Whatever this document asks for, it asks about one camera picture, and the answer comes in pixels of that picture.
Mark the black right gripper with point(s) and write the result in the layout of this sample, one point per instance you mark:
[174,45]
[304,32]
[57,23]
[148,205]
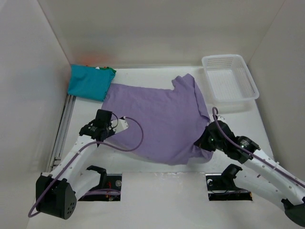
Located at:
[201,141]

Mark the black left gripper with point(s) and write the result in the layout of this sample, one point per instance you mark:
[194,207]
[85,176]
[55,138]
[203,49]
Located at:
[111,133]

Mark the teal t shirt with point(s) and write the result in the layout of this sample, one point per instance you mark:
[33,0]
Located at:
[89,82]

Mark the lilac t shirt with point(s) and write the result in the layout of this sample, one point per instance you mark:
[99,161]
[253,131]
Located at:
[165,123]

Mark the green t shirt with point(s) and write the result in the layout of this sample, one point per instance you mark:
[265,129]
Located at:
[108,68]

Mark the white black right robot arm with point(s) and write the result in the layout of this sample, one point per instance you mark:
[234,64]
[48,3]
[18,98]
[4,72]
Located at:
[256,172]

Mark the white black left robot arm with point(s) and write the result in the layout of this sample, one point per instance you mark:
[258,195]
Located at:
[57,192]

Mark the white plastic basket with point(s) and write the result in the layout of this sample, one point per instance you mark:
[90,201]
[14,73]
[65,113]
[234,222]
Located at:
[229,78]

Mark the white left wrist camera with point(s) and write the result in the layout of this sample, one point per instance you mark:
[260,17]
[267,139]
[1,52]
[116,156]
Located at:
[121,126]

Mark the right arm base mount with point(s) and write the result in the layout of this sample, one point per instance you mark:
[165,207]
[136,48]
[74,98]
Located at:
[221,186]

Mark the aluminium frame rail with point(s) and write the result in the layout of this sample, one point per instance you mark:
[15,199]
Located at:
[57,150]

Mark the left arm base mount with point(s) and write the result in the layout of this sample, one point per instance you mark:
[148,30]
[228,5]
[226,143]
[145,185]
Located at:
[108,188]

